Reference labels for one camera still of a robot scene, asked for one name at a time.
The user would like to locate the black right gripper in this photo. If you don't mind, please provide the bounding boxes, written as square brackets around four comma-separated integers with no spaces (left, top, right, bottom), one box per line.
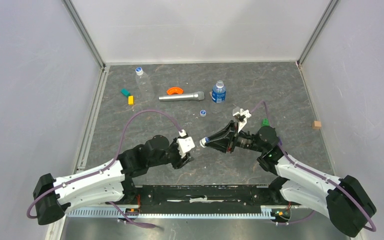
[204,120,265,155]

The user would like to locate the clear bottle with blue-white cap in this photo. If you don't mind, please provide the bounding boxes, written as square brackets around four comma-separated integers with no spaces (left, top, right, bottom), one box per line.
[135,67,155,101]

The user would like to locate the blue-white Pocari bottle cap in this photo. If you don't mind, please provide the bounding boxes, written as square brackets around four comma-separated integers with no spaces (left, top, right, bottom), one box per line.
[199,109,207,117]

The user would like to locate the orange curved pipe piece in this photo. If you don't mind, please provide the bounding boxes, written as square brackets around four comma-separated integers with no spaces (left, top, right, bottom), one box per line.
[166,87,184,95]

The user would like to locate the yellow rectangular block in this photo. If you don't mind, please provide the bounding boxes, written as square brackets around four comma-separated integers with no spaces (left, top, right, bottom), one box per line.
[128,95,135,106]

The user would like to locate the green toy brick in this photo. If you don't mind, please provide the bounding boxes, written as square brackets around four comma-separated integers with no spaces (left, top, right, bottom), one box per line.
[261,118,271,127]

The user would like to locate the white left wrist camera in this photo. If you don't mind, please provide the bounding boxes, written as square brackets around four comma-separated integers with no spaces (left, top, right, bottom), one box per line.
[175,129,195,159]

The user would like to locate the brown cube near right wall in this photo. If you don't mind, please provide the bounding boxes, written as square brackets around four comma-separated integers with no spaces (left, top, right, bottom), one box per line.
[311,120,322,130]

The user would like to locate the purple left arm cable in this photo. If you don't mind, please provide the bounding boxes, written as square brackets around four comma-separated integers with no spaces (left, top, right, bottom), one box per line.
[26,109,184,220]

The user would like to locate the teal rectangular block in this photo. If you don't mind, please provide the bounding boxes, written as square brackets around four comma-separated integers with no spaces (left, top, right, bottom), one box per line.
[120,88,131,98]

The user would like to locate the slotted grey cable duct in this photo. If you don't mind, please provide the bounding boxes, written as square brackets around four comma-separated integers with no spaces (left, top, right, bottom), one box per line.
[66,206,272,220]

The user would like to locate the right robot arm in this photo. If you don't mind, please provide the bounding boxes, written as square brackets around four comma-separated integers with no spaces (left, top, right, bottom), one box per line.
[200,121,377,238]

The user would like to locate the white cap of bottle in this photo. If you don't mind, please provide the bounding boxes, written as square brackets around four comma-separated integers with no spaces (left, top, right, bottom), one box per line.
[199,137,210,148]

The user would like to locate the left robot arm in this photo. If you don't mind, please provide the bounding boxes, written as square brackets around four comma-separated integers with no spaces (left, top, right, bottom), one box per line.
[33,135,195,226]

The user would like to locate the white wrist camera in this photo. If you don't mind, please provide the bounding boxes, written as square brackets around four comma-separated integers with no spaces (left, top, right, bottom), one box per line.
[232,107,252,132]
[175,129,195,159]

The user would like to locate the blue labelled Pocari bottle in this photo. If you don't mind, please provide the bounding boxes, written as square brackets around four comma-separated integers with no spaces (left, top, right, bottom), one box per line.
[211,80,226,104]

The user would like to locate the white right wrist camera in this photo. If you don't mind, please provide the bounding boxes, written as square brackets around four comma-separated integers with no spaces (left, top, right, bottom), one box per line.
[232,107,252,132]

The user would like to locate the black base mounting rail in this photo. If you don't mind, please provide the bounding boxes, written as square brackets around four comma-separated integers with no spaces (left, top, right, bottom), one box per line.
[115,184,297,215]

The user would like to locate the silver microphone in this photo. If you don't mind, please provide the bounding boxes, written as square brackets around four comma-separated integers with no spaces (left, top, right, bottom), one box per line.
[158,91,205,102]

